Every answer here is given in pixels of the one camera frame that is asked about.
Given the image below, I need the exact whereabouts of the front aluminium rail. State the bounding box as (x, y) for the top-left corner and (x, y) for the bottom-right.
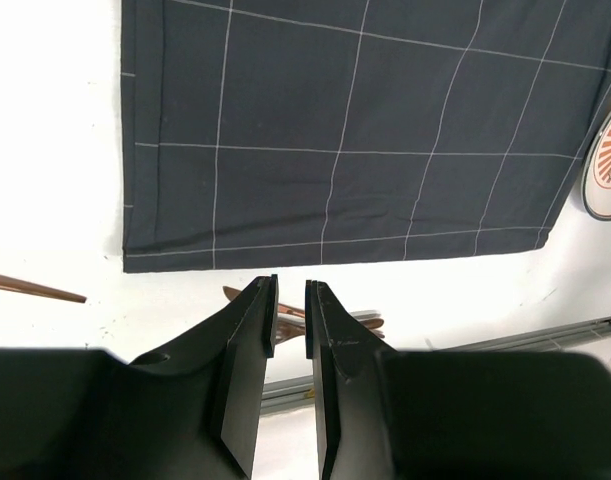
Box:
(260, 319), (611, 416)

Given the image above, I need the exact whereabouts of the copper knife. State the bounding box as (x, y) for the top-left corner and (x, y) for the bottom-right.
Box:
(222, 286), (305, 325)

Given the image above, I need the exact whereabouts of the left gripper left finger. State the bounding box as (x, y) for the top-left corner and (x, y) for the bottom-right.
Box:
(130, 275), (278, 475)

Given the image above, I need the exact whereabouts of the copper fork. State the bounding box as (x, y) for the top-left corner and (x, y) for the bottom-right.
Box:
(0, 275), (87, 304)

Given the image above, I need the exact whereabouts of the patterned glass plate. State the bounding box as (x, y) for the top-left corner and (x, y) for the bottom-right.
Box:
(581, 110), (611, 221)

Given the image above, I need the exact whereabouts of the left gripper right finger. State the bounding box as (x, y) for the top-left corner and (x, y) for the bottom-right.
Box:
(305, 280), (400, 479)

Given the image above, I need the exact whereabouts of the dark grey checked cloth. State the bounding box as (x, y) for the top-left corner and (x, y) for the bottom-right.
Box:
(121, 1), (611, 273)

